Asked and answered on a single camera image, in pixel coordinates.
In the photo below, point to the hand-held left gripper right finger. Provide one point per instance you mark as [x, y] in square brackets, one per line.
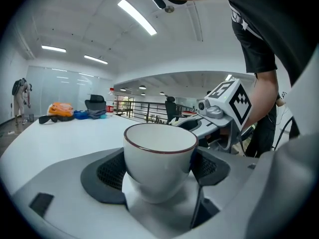
[224, 178]

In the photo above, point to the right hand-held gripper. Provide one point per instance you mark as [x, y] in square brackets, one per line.
[236, 101]

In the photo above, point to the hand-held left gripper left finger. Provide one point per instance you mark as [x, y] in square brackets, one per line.
[64, 195]

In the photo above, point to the white cup red rim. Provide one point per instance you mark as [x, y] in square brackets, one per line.
[159, 163]

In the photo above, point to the person's right forearm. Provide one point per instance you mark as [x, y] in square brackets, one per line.
[264, 96]

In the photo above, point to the person's right hand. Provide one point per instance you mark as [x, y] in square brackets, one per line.
[223, 134]

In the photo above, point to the black high-back chair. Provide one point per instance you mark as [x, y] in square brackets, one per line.
[172, 108]

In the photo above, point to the black metal railing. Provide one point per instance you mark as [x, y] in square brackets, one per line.
[149, 108]

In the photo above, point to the white rectangular table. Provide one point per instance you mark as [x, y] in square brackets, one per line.
[74, 138]

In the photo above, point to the person's black trousers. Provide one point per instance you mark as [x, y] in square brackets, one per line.
[261, 133]

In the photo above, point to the blue pouch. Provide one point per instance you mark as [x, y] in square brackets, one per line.
[80, 115]

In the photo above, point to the white power strip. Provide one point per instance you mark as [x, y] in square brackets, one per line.
[11, 132]

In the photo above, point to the small black bin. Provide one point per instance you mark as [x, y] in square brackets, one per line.
[31, 117]

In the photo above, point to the gray cloth pouch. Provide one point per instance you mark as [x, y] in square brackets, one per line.
[96, 113]

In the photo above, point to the black office chair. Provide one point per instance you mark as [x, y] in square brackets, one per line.
[96, 101]

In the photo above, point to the round ceiling detector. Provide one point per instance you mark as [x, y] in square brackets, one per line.
[169, 9]

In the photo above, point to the long ceiling light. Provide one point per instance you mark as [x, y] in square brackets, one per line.
[96, 59]
[137, 17]
[53, 48]

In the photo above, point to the person's black shirt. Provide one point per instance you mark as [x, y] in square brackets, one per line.
[274, 21]

